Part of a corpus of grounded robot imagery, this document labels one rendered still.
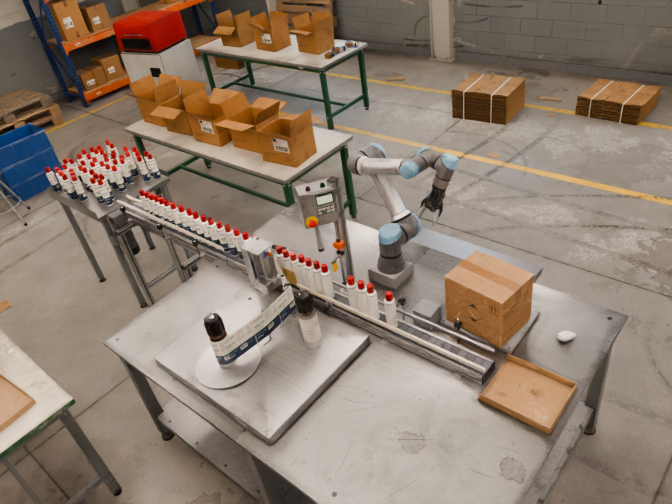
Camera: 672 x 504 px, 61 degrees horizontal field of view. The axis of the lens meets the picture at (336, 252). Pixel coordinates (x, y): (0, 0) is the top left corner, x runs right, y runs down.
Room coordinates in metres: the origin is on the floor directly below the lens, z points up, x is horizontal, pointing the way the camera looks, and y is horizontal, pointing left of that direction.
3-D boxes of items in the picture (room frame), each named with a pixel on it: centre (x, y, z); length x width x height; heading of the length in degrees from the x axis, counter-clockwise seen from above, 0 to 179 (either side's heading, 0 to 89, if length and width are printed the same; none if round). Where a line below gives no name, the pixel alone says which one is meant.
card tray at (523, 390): (1.44, -0.66, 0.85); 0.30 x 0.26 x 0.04; 44
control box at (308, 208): (2.29, 0.04, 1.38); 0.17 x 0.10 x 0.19; 99
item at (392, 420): (2.00, 0.01, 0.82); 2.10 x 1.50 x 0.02; 44
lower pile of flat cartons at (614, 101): (5.34, -3.15, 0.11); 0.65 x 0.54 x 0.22; 41
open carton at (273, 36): (7.00, 0.32, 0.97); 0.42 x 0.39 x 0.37; 131
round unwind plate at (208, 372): (1.86, 0.58, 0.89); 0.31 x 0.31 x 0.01
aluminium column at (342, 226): (2.29, -0.04, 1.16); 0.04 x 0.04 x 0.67; 44
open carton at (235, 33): (7.46, 0.73, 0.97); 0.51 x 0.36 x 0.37; 137
